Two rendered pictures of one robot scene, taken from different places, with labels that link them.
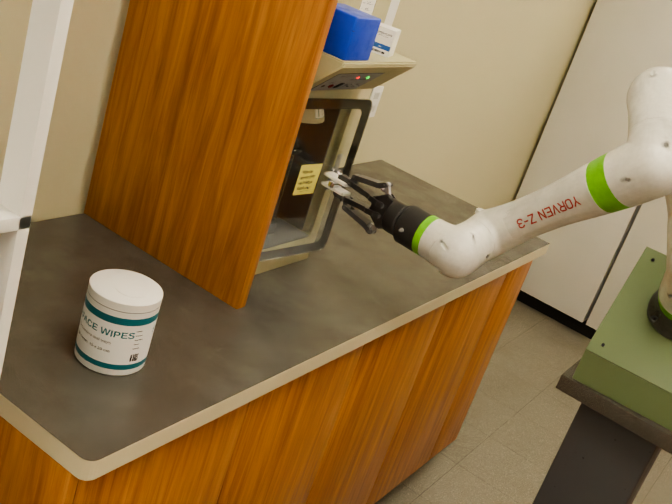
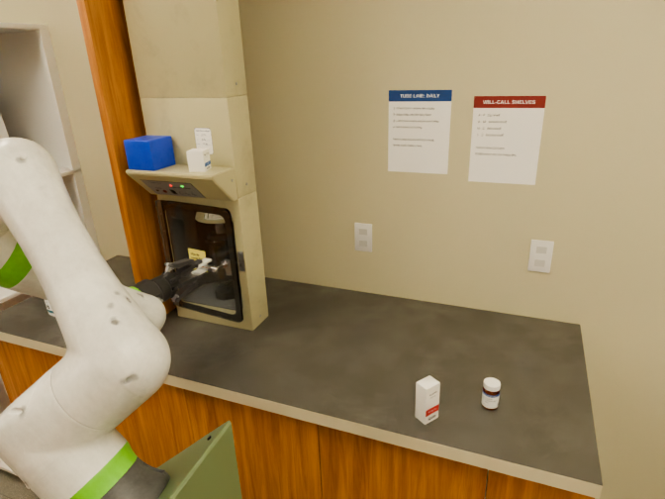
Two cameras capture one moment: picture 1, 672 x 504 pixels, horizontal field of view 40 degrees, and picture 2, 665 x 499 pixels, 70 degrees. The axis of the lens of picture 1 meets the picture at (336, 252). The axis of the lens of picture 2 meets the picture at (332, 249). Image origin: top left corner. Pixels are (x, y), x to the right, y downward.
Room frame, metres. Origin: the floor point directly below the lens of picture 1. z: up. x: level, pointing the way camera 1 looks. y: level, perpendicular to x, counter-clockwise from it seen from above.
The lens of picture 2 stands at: (2.36, -1.38, 1.81)
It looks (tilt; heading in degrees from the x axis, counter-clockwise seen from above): 22 degrees down; 86
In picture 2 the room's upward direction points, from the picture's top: 2 degrees counter-clockwise
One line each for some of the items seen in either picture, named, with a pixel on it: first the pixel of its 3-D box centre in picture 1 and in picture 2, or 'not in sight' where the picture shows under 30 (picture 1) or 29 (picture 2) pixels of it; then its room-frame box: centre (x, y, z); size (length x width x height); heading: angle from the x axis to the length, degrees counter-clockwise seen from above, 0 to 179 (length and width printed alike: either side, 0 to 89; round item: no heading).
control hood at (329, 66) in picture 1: (355, 74); (181, 184); (2.01, 0.08, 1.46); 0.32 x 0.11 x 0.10; 153
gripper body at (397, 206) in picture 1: (388, 213); (164, 286); (1.96, -0.08, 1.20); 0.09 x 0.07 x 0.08; 57
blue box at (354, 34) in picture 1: (343, 31); (149, 152); (1.92, 0.13, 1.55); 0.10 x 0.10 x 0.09; 63
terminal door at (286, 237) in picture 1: (307, 180); (200, 261); (2.02, 0.11, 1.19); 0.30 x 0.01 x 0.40; 147
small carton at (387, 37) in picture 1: (384, 40); (199, 159); (2.08, 0.05, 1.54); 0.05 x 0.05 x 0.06; 79
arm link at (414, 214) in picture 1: (415, 228); (145, 297); (1.92, -0.15, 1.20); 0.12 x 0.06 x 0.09; 147
